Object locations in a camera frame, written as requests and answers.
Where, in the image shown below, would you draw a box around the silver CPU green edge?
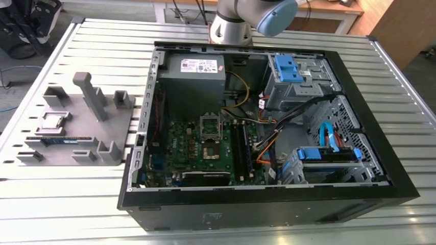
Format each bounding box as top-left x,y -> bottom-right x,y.
40,113 -> 65,128

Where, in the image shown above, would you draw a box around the metal socket cover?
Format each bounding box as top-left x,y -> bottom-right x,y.
198,112 -> 224,142

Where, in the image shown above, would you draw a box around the CPU socket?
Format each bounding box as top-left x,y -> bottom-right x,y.
201,142 -> 224,161

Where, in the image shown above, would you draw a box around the grey parts rack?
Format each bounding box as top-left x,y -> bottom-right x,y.
14,72 -> 137,166

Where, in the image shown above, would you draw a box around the grey power supply unit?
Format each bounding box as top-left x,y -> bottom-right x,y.
158,54 -> 228,120

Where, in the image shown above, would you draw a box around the green motherboard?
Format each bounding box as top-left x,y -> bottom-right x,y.
145,112 -> 269,187

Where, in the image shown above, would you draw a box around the blue plastic drive latch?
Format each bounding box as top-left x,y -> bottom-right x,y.
273,55 -> 304,84

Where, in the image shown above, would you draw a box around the RAM slot white clips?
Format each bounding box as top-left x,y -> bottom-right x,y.
233,121 -> 244,179
241,121 -> 254,179

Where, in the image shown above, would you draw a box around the black graphics card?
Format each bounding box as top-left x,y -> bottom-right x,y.
180,170 -> 230,187

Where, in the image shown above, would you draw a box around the grey metal drive cage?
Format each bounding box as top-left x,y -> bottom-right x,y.
262,54 -> 344,111

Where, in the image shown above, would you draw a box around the hard disk in blue carrier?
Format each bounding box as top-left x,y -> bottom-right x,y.
296,147 -> 361,163

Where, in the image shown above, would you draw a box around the black PC case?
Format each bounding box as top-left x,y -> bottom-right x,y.
117,40 -> 420,232

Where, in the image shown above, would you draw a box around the grey metal disk bay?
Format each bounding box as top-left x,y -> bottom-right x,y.
277,146 -> 390,186

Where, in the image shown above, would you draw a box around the brown wooden cabinet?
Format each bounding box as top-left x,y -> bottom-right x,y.
369,0 -> 436,69

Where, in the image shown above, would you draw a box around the grey floor cable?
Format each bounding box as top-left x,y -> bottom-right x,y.
0,65 -> 44,90

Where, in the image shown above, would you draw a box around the white frame table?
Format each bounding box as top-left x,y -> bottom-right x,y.
152,0 -> 218,25

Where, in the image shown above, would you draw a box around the thin red wire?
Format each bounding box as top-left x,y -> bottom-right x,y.
152,89 -> 162,143

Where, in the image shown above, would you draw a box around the yellow power wire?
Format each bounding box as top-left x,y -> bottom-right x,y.
221,71 -> 252,110

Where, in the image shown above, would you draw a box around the red orange power wires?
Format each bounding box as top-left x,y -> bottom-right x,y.
257,111 -> 277,125

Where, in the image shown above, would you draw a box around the black cable bundle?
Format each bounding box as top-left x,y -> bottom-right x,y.
253,93 -> 345,151

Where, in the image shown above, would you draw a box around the orange wire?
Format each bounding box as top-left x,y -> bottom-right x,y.
254,142 -> 274,165

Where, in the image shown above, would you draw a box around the wooden desk white frame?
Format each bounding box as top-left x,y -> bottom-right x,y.
296,0 -> 365,35

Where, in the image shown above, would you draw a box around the blue flat data wire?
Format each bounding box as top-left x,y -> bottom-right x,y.
320,122 -> 337,153

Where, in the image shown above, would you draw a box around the red flat data wire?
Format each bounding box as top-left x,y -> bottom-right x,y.
332,129 -> 345,151

